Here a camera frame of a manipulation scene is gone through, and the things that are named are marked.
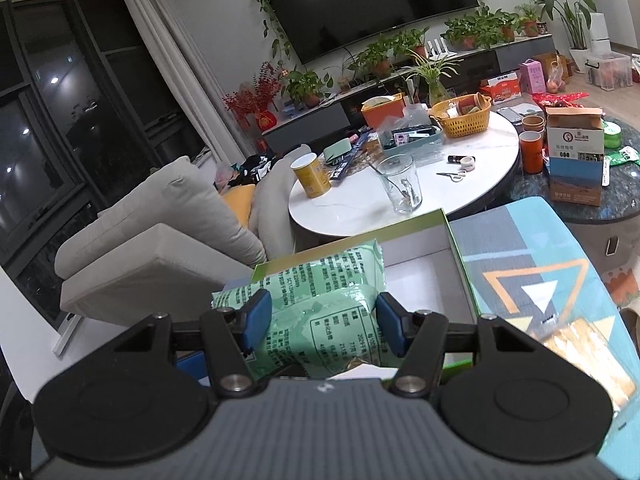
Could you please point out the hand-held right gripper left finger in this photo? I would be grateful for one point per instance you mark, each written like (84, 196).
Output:
(257, 312)

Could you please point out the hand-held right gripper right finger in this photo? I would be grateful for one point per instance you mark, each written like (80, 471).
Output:
(390, 322)

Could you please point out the green cardboard box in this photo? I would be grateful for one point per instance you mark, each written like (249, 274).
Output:
(435, 270)

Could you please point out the yellow cushion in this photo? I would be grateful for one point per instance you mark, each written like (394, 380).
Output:
(240, 202)

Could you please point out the white round coffee table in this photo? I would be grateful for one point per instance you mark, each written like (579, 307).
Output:
(350, 210)

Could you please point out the beige sofa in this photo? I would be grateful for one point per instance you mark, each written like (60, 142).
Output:
(150, 255)

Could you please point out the clear glass cup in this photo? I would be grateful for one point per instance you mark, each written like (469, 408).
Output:
(400, 197)

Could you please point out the patterned blue table cover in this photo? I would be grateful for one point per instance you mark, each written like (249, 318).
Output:
(515, 260)

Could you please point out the yellow can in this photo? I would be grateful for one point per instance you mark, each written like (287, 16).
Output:
(310, 177)

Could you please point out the dark clothing pile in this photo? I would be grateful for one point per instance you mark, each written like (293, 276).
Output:
(255, 167)

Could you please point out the dark blue long packet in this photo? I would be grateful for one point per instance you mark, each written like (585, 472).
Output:
(350, 157)

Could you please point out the small black tube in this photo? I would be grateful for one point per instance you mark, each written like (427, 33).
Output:
(454, 159)

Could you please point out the teal plastic tray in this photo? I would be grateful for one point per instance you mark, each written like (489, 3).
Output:
(415, 147)

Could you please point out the mint green pouch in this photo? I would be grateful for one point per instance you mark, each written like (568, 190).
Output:
(338, 152)

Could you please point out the tape roll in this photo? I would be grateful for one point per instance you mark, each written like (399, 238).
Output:
(468, 162)

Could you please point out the grey television cabinet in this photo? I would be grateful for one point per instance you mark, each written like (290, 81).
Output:
(320, 120)

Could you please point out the orange box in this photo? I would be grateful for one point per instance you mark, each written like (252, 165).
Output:
(382, 112)

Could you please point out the yellow woven plastic basket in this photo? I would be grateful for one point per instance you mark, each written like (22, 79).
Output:
(465, 122)

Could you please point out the red berry bouquet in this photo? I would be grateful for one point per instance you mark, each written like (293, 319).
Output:
(250, 95)

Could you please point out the orange cup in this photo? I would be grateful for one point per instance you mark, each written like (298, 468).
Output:
(531, 155)

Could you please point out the potted green plant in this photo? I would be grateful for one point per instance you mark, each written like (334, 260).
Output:
(377, 57)
(305, 87)
(529, 20)
(412, 42)
(500, 25)
(462, 32)

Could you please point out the spider plant in glass vase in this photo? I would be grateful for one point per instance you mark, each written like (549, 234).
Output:
(437, 85)

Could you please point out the brown white blue carton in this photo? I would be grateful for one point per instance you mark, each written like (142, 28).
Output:
(572, 160)

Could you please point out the brown cup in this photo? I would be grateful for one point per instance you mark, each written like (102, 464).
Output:
(533, 122)

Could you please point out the orange white carton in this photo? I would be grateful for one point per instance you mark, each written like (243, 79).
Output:
(500, 87)

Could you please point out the dark marble round table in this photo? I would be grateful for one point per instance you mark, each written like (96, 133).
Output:
(620, 190)

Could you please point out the white curtain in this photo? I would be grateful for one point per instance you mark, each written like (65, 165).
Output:
(170, 60)

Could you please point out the dark framed window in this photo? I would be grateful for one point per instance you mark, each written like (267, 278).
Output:
(75, 110)

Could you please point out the white router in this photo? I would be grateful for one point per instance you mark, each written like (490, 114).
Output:
(440, 47)

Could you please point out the red shiny packets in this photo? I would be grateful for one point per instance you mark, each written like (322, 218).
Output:
(560, 99)

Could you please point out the pink box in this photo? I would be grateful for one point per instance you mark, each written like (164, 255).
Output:
(531, 77)

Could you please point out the green white snack packet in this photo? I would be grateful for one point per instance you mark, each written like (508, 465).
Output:
(622, 156)

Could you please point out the green round container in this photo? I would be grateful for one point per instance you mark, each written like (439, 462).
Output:
(612, 135)

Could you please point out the clear bag of fruit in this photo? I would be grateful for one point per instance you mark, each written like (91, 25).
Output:
(556, 80)

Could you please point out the brown cardboard box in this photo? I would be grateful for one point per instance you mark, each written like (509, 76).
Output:
(542, 60)

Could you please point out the clear storage bin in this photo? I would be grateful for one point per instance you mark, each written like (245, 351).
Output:
(607, 72)

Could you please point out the white plastic bag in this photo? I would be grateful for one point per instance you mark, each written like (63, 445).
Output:
(635, 70)

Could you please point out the tall leafy plant white pot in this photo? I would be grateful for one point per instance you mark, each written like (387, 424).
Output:
(572, 20)

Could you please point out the white tower appliance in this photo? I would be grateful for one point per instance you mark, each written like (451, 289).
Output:
(600, 30)

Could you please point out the black wall television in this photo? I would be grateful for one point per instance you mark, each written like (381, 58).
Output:
(360, 5)

